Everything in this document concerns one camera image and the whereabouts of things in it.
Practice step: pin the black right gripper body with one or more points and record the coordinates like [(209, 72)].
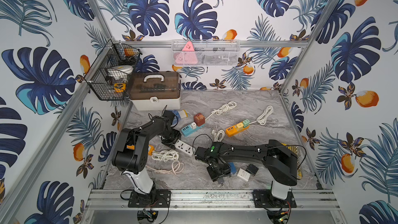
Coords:
[(215, 173)]

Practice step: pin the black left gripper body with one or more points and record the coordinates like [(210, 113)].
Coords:
[(171, 135)]

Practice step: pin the white USB socket strip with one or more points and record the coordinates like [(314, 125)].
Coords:
[(184, 147)]

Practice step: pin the teal USB socket strip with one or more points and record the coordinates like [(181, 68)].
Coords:
[(187, 130)]

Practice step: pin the orange power strip front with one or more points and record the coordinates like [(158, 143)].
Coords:
[(150, 149)]

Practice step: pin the orange power strip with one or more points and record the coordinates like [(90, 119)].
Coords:
[(150, 149), (232, 131)]

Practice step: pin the white plug adapter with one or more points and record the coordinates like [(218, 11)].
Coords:
[(243, 175)]

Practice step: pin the black plug adapter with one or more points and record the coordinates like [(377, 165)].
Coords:
[(252, 169)]

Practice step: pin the red cube socket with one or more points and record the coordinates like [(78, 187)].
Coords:
[(199, 119)]

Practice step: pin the blue cube socket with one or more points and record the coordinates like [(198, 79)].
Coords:
[(232, 168)]

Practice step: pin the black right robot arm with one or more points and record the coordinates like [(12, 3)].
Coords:
[(281, 162)]

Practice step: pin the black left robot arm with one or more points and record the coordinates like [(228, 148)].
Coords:
[(132, 163)]

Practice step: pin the yellow plug adapter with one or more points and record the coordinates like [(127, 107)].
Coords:
[(239, 126)]

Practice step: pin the green plug adapter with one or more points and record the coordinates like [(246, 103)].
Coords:
[(246, 123)]

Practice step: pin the blue work glove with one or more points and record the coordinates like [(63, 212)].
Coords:
[(180, 114)]

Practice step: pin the brown lid storage box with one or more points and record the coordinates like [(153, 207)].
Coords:
[(155, 91)]

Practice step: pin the pink triangle item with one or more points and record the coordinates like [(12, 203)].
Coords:
[(186, 56)]

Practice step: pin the black wire basket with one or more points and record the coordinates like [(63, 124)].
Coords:
[(113, 69)]

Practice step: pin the white mesh wall shelf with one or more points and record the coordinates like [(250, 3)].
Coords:
[(212, 52)]

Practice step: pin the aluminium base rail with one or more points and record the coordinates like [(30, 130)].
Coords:
[(224, 200)]

